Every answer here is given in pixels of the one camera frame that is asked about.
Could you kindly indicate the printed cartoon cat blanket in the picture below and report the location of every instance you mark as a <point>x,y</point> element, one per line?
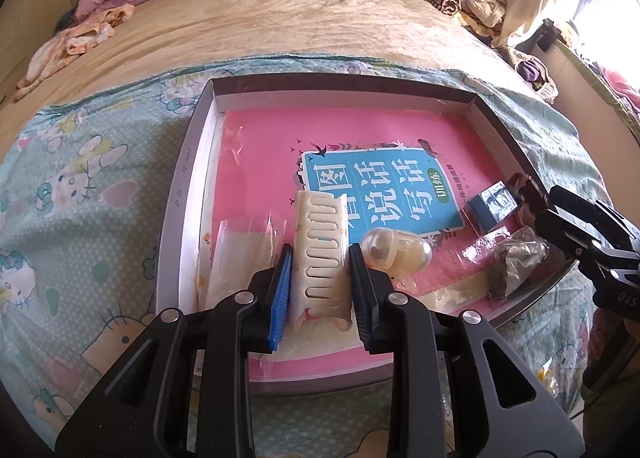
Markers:
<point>75,188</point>

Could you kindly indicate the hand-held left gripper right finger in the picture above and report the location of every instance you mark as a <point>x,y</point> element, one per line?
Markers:
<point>362,308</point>

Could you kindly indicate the translucent capsule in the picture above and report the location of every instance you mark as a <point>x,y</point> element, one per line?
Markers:
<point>397,250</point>

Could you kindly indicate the green trimmed cloth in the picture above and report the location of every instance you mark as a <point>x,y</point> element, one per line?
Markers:
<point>595,82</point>

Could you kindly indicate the pink book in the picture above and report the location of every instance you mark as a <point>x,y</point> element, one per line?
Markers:
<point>260,147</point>

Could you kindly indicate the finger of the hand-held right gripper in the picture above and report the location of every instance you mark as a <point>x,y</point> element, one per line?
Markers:
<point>570,238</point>
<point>600,218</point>

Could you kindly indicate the shallow grey cardboard box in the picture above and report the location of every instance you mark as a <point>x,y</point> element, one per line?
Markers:
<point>185,188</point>

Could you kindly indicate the net bag with clothes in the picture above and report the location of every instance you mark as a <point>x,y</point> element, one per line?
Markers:
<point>532,75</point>

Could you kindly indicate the cream hair claw clip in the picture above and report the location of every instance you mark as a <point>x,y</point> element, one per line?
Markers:
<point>320,238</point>

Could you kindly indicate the beige bed sheet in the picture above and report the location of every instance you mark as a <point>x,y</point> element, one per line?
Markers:
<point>275,17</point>

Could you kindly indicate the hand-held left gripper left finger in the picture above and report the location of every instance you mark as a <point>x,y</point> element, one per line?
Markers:
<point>280,298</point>

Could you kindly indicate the pale floral garment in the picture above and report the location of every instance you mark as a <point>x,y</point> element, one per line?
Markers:
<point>75,37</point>

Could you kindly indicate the person's right forearm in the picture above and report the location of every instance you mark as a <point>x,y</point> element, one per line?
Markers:
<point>615,388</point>

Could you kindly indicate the small blue box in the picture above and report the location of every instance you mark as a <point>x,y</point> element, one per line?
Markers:
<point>492,208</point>

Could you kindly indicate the silver plastic bag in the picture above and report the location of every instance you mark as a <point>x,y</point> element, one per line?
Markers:
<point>520,255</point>

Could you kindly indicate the clear plastic bag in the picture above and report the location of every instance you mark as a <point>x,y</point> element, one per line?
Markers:
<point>240,258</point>

